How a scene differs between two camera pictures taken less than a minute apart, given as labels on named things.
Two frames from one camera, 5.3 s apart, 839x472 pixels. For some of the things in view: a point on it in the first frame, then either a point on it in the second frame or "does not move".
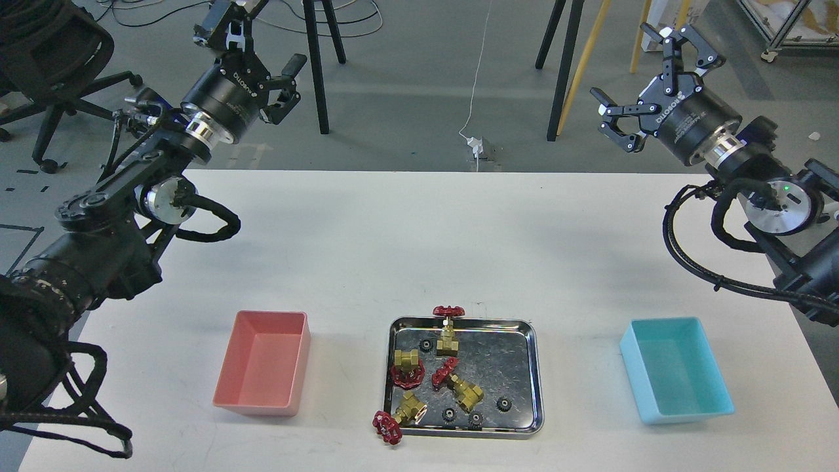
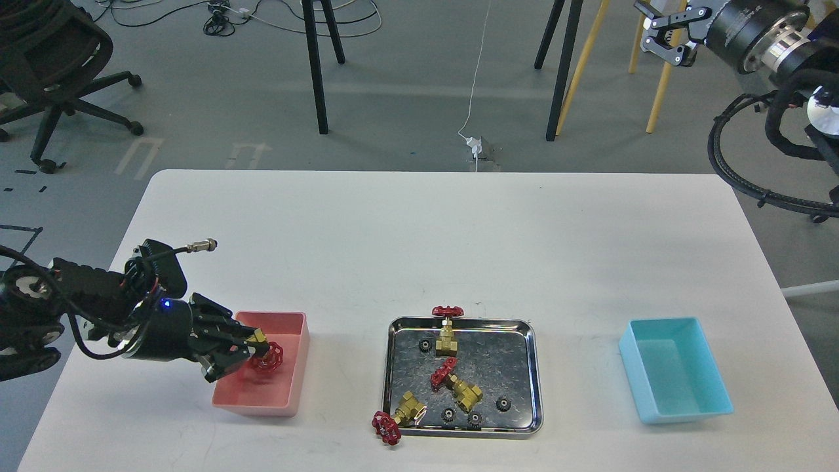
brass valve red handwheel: (408, 371) to (272, 360)
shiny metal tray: (484, 378) does not move
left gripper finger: (282, 99) to (217, 362)
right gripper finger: (611, 111) to (670, 36)
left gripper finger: (227, 25) to (221, 318)
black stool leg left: (312, 30) does not move
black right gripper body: (686, 120) to (758, 35)
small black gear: (449, 415) does not move
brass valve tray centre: (467, 394) does not move
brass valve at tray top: (448, 346) does not move
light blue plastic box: (675, 370) does not move
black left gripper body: (227, 98) to (169, 329)
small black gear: (504, 404) does not move
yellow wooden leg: (585, 63) does not move
